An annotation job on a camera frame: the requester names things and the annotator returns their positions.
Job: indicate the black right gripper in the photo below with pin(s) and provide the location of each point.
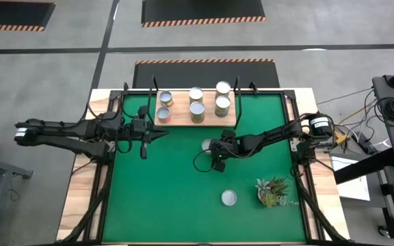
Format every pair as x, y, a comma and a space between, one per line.
224, 148

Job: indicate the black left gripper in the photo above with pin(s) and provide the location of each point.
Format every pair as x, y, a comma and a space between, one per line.
140, 131

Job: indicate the short mushroom label can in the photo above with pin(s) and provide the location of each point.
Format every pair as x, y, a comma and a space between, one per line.
205, 145

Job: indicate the orange patterned can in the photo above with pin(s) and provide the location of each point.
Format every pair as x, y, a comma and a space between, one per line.
163, 113

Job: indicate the green citrus label can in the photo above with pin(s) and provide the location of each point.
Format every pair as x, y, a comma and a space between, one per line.
166, 98

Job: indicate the tall orange label can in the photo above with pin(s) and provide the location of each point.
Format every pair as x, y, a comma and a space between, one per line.
197, 109

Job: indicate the peas label can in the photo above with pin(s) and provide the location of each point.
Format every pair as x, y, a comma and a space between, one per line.
222, 103

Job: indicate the salmon label can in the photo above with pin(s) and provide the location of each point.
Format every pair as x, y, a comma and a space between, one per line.
228, 197

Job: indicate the pineapple label can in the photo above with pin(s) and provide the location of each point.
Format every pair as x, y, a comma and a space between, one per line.
195, 94

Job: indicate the cherries label can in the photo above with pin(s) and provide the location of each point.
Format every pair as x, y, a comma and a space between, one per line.
223, 88

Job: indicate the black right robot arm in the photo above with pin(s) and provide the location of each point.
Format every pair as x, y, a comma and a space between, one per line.
279, 131

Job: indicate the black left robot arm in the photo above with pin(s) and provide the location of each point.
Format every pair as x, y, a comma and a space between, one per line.
63, 130

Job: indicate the green table mat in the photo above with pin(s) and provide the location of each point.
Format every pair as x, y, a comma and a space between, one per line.
183, 212

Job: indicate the black striped-edge floor mat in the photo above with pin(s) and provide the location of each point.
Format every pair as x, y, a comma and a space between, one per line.
200, 10
12, 13
204, 73

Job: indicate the succulent plant arrangement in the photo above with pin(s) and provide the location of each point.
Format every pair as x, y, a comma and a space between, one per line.
272, 193

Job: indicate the black cart beam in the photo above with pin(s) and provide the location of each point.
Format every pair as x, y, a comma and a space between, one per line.
364, 167

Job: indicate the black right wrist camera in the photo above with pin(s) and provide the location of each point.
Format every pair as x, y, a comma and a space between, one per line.
219, 166

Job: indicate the wooden shelf black frame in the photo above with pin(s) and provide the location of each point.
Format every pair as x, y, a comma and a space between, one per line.
180, 116

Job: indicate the black rig frame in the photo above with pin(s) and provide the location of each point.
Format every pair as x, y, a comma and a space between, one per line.
272, 91

